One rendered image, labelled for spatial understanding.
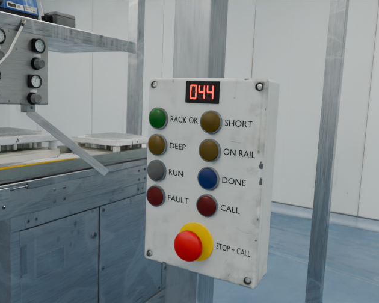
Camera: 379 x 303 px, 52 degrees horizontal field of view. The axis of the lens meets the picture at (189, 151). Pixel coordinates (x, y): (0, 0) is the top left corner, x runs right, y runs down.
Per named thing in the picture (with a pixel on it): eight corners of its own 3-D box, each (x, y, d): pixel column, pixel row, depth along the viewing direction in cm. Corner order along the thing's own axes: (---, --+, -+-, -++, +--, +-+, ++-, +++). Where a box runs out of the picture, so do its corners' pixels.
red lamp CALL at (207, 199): (213, 219, 50) (215, 198, 49) (195, 214, 51) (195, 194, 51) (216, 217, 50) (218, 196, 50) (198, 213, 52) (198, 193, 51)
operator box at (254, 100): (254, 290, 49) (268, 78, 45) (143, 258, 57) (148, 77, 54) (269, 273, 54) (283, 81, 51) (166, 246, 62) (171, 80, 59)
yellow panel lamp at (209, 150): (216, 163, 49) (218, 140, 48) (197, 160, 50) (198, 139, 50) (219, 162, 49) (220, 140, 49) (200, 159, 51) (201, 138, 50)
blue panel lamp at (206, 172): (215, 191, 49) (216, 169, 49) (196, 187, 51) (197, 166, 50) (218, 190, 50) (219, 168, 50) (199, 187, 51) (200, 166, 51)
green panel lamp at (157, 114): (163, 129, 52) (164, 108, 52) (147, 127, 54) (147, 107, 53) (167, 128, 53) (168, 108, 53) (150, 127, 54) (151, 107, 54)
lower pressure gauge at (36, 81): (30, 88, 105) (30, 73, 105) (27, 88, 106) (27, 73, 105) (42, 88, 108) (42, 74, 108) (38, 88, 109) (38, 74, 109)
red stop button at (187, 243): (197, 267, 49) (198, 236, 48) (170, 259, 51) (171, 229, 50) (213, 255, 53) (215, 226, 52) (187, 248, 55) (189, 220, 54)
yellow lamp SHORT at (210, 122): (218, 134, 48) (219, 111, 48) (198, 132, 50) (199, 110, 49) (221, 133, 49) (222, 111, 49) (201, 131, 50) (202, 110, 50)
